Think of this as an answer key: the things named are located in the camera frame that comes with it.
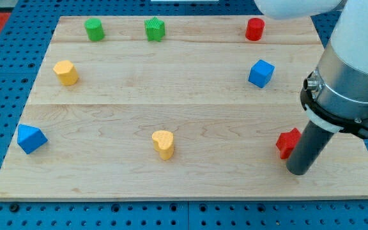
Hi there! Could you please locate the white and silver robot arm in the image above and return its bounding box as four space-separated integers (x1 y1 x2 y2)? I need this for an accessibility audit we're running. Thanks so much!
255 0 368 139

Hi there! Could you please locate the light wooden board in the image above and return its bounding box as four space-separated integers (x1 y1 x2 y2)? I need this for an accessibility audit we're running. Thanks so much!
0 16 368 202

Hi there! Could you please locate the yellow heart block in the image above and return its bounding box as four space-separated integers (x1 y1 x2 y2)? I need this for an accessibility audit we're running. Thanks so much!
151 130 174 160

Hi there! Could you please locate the blue cube block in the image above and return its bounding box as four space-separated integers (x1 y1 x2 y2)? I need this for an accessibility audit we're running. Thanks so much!
248 59 275 88

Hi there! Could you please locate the red star block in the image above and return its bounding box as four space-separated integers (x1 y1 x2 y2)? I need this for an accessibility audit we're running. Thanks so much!
276 128 302 159

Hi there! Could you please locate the red cylinder block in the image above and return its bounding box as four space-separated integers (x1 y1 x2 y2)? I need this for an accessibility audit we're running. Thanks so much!
245 18 265 41

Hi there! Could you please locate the yellow hexagon block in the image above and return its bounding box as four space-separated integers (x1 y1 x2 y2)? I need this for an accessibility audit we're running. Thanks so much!
53 60 79 86

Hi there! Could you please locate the green cylinder block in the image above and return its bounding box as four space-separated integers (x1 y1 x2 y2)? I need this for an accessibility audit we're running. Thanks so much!
84 18 105 42

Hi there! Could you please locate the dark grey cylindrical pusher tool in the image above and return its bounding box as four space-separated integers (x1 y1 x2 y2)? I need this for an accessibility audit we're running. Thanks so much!
286 121 334 175

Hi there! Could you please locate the blue triangle block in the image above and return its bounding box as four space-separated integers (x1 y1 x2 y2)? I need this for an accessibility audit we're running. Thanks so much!
17 124 48 155

